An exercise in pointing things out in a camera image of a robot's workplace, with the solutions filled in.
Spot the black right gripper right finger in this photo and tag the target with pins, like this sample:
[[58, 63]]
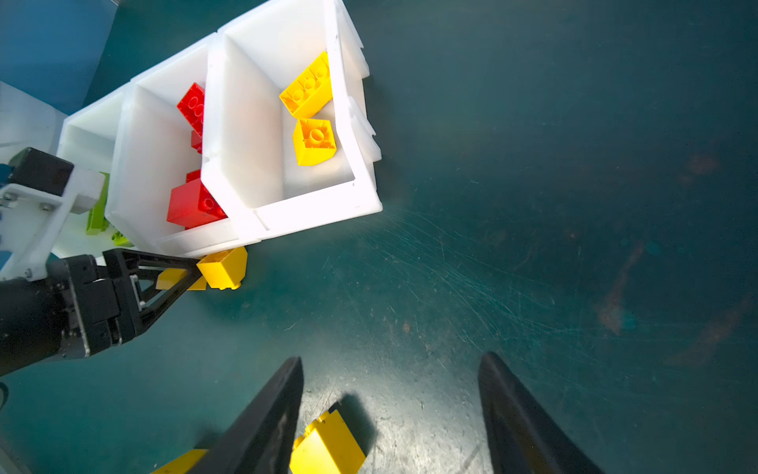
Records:
[[522, 437]]

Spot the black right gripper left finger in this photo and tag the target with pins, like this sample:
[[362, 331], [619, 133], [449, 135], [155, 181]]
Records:
[[262, 437]]

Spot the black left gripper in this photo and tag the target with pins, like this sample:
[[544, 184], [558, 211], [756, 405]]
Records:
[[81, 308]]

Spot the green lego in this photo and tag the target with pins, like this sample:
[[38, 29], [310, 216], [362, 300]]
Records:
[[97, 223]]

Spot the yellow lego pair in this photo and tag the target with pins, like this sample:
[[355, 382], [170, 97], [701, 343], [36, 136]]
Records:
[[223, 270]]

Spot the red lego brick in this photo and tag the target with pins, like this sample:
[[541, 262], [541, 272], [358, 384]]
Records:
[[192, 108], [191, 205]]

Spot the orange lego brick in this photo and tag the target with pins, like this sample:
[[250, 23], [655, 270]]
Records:
[[311, 91]]

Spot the yellow tall lego brick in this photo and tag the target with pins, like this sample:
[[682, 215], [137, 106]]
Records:
[[327, 446]]

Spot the small yellow lego front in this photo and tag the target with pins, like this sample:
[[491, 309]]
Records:
[[183, 464]]

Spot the yellow sloped lego brick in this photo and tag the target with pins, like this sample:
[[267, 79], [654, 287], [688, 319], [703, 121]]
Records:
[[314, 141]]

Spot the white three-compartment bin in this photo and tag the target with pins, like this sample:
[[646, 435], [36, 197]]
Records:
[[139, 137]]

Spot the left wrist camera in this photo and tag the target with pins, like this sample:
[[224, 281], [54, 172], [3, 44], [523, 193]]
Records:
[[39, 191]]

